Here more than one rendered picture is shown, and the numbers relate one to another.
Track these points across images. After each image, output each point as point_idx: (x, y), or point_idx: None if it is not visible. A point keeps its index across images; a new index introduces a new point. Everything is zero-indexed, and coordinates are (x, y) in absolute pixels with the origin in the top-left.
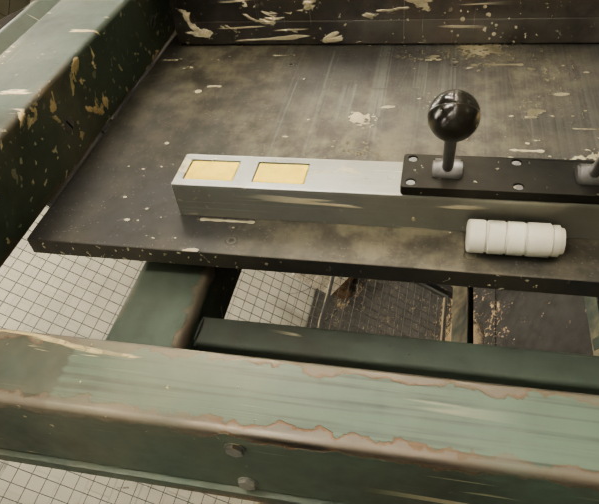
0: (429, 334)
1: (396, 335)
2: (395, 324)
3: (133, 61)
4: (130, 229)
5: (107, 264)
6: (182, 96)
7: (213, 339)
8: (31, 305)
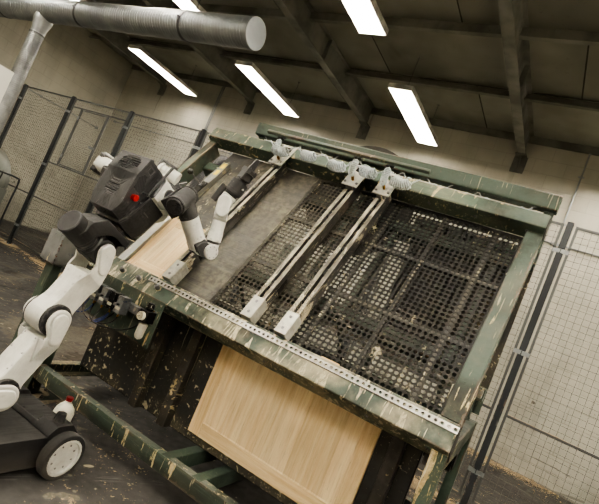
0: (452, 493)
1: (482, 497)
2: (495, 503)
3: (268, 159)
4: (226, 162)
5: None
6: (258, 168)
7: (209, 174)
8: (576, 286)
